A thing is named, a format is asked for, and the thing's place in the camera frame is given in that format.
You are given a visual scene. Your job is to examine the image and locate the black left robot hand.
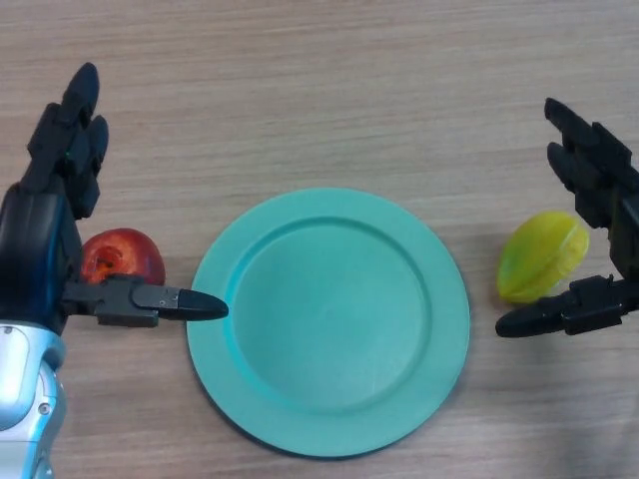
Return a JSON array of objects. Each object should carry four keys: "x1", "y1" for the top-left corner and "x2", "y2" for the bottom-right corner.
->
[{"x1": 0, "y1": 62, "x2": 230, "y2": 336}]

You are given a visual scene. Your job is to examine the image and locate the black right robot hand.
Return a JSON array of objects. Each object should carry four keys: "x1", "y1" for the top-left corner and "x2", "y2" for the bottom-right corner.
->
[{"x1": 494, "y1": 97, "x2": 639, "y2": 340}]

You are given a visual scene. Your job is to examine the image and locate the yellow starfruit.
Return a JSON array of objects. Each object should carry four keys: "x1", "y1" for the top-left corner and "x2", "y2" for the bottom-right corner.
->
[{"x1": 495, "y1": 210, "x2": 591, "y2": 305}]

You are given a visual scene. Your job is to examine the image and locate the green round plate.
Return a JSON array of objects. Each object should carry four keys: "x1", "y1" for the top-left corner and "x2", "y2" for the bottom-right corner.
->
[{"x1": 187, "y1": 187, "x2": 471, "y2": 446}]

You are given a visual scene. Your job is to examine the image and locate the red apple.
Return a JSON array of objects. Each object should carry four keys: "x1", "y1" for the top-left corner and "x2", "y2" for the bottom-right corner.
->
[{"x1": 79, "y1": 228, "x2": 167, "y2": 288}]

